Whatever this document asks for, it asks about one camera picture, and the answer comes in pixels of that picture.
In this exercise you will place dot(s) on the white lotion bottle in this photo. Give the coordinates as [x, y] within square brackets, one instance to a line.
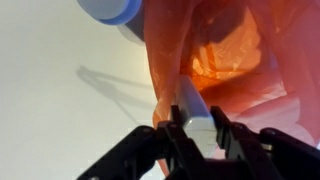
[195, 106]

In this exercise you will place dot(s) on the orange plastic bag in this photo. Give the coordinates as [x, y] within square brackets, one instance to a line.
[253, 66]

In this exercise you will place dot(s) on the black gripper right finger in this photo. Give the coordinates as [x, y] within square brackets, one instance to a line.
[243, 146]

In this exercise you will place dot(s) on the white jar with blue label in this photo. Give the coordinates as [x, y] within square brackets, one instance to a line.
[106, 10]

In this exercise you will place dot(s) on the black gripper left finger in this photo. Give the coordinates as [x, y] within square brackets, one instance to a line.
[173, 140]

